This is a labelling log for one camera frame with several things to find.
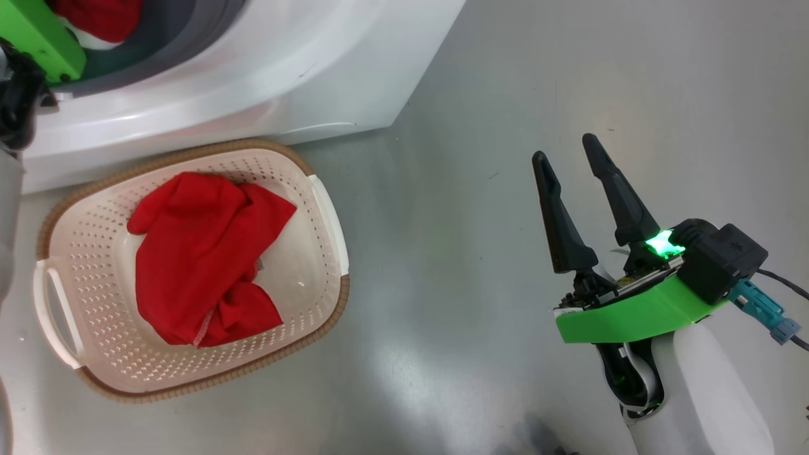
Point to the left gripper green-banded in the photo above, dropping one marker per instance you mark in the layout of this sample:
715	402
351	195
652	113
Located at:
38	35

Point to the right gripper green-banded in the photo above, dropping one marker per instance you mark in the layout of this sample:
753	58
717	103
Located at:
632	313

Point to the plain red garment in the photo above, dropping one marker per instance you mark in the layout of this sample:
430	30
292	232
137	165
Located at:
196	253

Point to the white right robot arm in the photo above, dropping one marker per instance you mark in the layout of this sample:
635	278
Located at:
708	392

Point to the white front-load washing machine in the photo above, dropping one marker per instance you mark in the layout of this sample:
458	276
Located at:
253	76

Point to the cream perforated laundry basket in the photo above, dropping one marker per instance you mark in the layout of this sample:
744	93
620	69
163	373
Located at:
82	253

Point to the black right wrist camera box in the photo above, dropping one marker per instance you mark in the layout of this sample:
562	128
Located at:
727	259

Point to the teal right camera connector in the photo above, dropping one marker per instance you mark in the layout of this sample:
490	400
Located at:
758	306

